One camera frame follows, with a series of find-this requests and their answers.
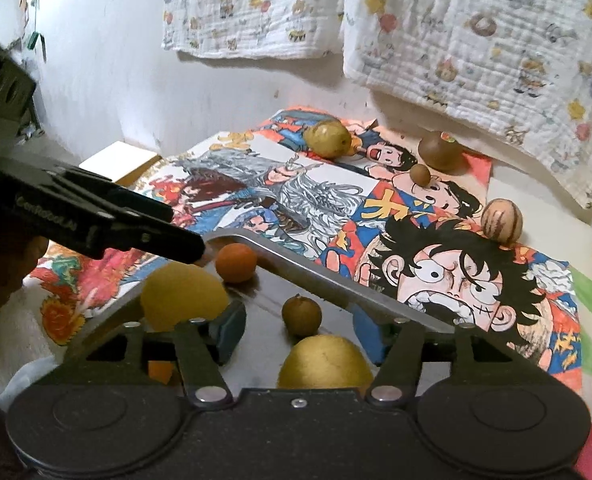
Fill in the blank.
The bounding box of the brown kiwi with sticker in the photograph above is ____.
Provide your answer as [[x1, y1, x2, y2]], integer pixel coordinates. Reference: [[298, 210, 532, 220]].
[[417, 130, 462, 171]]

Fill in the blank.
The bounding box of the shouting cartoon face poster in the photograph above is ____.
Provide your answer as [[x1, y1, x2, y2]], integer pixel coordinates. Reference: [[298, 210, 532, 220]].
[[321, 180, 584, 378]]

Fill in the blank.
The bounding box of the metal tray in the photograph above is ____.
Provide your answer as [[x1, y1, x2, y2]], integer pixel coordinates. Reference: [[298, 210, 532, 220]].
[[63, 230, 457, 396]]

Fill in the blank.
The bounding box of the white box yellow tape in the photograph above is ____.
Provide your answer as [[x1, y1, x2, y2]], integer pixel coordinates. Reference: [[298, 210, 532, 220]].
[[78, 141, 163, 186]]

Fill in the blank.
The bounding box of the orange cartoon kids poster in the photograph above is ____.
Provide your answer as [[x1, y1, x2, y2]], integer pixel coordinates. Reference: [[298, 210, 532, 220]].
[[253, 106, 493, 196]]

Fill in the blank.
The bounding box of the greenish yellow lumpy fruit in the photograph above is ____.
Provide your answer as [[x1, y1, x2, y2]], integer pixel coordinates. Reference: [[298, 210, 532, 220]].
[[303, 120, 353, 158]]

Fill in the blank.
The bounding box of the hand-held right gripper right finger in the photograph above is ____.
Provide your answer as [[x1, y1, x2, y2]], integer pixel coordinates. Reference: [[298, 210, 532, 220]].
[[352, 305, 560, 407]]

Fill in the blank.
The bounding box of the yellow lemon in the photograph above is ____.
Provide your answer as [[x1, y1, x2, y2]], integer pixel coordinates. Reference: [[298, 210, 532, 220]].
[[140, 263, 231, 333]]

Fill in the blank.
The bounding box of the printed white blanket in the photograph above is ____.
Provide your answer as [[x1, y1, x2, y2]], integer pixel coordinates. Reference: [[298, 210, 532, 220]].
[[338, 0, 592, 210], [161, 0, 345, 58]]

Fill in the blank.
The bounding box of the colourful wall sticker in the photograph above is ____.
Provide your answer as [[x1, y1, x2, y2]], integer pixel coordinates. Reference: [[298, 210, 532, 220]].
[[18, 0, 42, 28]]

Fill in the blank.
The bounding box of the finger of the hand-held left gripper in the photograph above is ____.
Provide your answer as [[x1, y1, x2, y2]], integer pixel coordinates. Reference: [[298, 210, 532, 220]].
[[58, 167, 175, 226], [82, 214, 208, 265]]

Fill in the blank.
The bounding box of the striped brown round fruit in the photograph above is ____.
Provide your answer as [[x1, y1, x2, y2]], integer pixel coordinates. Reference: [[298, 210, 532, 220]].
[[480, 199, 520, 246]]

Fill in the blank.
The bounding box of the small brown kiwi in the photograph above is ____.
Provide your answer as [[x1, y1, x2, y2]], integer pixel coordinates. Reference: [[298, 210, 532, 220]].
[[281, 294, 323, 337]]

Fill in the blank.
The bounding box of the person's left hand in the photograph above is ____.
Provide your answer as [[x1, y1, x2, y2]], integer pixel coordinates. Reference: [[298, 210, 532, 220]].
[[0, 235, 51, 313]]

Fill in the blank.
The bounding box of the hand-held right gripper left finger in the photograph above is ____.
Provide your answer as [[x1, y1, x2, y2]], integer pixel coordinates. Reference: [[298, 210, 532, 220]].
[[38, 302, 249, 407]]

